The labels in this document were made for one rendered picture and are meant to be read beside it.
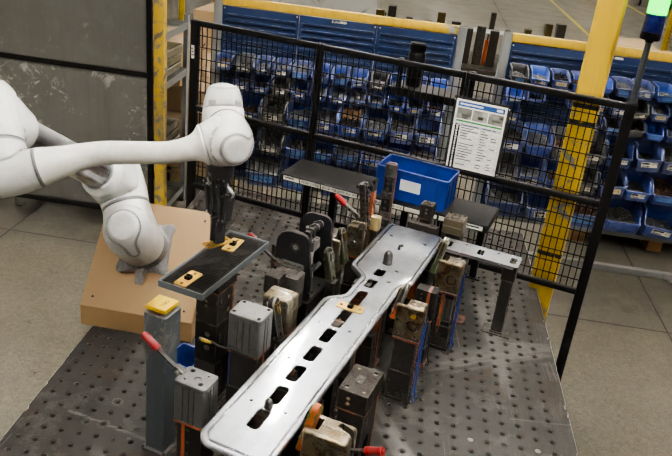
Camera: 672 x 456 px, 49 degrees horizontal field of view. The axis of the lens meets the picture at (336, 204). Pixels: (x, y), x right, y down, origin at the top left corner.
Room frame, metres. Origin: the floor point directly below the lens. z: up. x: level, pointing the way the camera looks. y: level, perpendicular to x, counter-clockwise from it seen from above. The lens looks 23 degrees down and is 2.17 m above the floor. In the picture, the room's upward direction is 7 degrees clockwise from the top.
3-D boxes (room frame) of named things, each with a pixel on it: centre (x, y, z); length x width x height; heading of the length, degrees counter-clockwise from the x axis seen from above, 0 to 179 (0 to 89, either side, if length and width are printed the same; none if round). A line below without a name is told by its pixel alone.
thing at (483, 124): (2.84, -0.53, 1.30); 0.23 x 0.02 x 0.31; 69
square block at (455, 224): (2.57, -0.46, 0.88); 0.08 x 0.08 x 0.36; 69
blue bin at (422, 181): (2.80, -0.32, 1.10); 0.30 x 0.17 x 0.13; 68
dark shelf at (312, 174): (2.84, -0.21, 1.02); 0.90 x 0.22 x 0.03; 69
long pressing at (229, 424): (1.90, -0.08, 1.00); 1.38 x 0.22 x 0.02; 159
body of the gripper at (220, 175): (1.84, 0.32, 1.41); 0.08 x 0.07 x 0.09; 46
